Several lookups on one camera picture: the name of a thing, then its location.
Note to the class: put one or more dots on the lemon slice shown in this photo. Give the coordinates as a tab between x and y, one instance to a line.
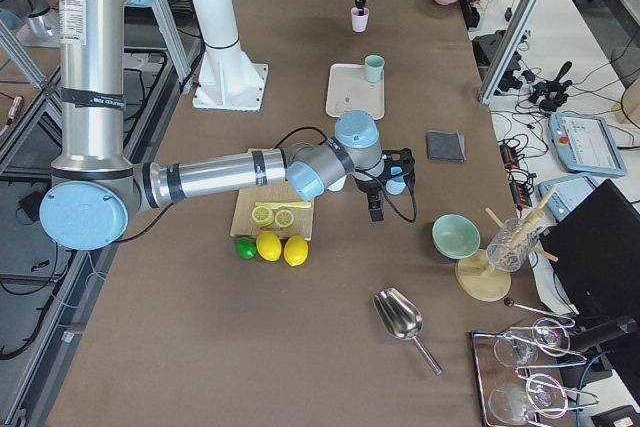
262	216
283	218

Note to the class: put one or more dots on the whole lemon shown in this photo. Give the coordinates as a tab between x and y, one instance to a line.
269	246
296	251

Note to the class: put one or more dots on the yellow plastic knife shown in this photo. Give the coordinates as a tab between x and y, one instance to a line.
279	205

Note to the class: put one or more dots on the blue teach pendant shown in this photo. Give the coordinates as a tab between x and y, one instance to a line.
584	144

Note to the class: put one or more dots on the folded grey cloth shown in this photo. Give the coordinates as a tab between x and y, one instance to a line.
445	146

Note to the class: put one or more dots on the wooden cutting board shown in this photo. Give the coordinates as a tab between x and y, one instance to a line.
243	226

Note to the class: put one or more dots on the black monitor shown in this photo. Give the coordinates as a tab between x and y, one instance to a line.
597	246

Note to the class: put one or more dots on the green lime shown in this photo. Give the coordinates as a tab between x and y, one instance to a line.
245	248

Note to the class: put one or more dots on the aluminium frame post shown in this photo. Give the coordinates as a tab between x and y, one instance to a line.
506	49

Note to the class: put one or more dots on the mirror tray with glasses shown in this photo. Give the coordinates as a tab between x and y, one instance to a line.
518	373

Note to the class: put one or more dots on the cream rabbit tray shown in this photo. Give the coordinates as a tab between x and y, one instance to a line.
349	90

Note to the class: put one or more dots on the green plastic cup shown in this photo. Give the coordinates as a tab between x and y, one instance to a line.
374	66

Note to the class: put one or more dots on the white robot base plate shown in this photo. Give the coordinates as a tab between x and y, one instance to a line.
230	82

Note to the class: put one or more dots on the pale yellow plastic cup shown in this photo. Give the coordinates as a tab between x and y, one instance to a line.
337	185

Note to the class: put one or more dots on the lower whole lemon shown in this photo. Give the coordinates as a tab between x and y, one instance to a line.
269	246

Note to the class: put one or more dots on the green plastic bowl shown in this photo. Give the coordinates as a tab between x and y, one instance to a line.
455	236

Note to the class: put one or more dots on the pink plastic cup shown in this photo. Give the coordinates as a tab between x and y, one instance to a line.
359	19

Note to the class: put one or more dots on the shiny metal scoop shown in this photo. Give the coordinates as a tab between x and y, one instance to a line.
403	320

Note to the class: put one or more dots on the clear glass mug on stand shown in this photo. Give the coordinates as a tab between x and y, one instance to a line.
512	244

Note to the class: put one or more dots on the blue plastic cup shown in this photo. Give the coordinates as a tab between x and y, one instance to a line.
396	185

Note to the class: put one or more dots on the lower lemon slice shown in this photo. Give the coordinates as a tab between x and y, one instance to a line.
262	216

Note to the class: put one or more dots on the upper lemon slice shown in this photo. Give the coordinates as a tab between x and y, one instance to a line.
283	218

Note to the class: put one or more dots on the upper whole lemon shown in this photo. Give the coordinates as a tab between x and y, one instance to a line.
296	251

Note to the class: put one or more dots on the wooden stand with round base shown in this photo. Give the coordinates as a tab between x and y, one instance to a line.
484	282

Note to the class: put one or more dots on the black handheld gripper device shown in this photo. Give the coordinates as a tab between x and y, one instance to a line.
549	95

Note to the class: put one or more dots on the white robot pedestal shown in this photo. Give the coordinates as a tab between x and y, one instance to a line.
220	27

